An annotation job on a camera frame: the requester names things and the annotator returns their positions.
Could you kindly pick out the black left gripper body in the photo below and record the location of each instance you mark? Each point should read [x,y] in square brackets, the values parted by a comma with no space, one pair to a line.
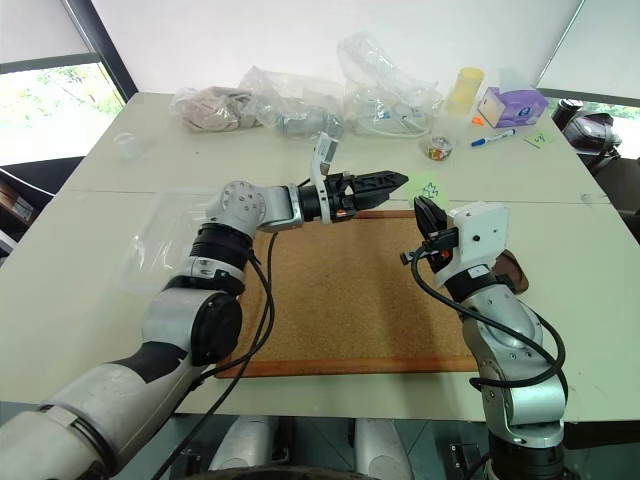
[341,195]

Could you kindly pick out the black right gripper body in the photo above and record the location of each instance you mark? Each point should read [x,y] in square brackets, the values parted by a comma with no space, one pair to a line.
[441,242]

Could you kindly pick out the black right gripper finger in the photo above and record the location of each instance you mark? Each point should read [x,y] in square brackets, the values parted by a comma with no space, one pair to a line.
[436,215]
[421,220]

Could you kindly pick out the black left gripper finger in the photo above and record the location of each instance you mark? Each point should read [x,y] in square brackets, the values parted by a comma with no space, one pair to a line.
[385,180]
[372,198]

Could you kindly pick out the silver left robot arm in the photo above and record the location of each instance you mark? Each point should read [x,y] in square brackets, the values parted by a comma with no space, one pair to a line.
[165,320]

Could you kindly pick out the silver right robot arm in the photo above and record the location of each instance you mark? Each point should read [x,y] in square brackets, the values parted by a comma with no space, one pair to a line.
[510,350]

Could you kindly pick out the green note with drawing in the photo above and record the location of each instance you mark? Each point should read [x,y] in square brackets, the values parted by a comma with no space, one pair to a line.
[425,186]

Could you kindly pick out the clear jar of colourful pushpins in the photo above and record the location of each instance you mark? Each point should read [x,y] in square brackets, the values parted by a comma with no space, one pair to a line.
[438,148]

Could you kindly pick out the small green note with writing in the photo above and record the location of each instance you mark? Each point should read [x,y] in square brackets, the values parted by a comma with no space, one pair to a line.
[539,139]

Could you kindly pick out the purple tissue box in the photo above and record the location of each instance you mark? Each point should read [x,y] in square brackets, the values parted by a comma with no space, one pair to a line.
[512,107]

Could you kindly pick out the wood-framed cork board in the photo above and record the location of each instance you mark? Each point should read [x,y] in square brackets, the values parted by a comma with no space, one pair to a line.
[340,290]

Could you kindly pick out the blue whiteboard marker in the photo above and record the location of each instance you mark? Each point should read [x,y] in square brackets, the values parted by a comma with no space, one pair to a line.
[492,137]

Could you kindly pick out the small orange object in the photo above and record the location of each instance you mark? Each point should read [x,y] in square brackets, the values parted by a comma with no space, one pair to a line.
[477,120]

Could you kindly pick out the plastic bag with grey contents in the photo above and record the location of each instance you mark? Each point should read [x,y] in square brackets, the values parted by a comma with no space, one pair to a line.
[295,102]

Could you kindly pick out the yellow plastic cup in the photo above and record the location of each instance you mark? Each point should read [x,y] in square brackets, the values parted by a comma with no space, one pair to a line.
[465,90]

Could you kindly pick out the plastic bag with beige contents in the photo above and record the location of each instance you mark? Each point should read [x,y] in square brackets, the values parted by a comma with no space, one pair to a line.
[210,110]

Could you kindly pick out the black bag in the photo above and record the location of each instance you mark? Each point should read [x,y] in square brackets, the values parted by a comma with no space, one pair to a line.
[587,130]

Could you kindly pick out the dark chair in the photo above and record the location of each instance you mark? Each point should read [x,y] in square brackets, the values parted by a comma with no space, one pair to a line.
[617,185]

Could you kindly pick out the flat clear plastic bag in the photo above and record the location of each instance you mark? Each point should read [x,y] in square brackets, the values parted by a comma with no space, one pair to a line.
[150,240]

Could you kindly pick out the silver robot leg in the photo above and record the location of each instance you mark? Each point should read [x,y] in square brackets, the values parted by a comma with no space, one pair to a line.
[245,445]
[382,447]

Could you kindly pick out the small clear plastic cup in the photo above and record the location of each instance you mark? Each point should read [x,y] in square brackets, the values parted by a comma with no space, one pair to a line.
[131,146]

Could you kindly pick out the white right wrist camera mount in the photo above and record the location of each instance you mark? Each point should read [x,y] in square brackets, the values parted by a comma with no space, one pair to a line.
[480,230]

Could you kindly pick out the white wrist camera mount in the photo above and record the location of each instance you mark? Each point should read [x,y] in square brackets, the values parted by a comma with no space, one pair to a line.
[480,230]
[324,150]

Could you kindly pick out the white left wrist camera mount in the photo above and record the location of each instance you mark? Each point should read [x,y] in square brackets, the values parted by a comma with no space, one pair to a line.
[324,150]

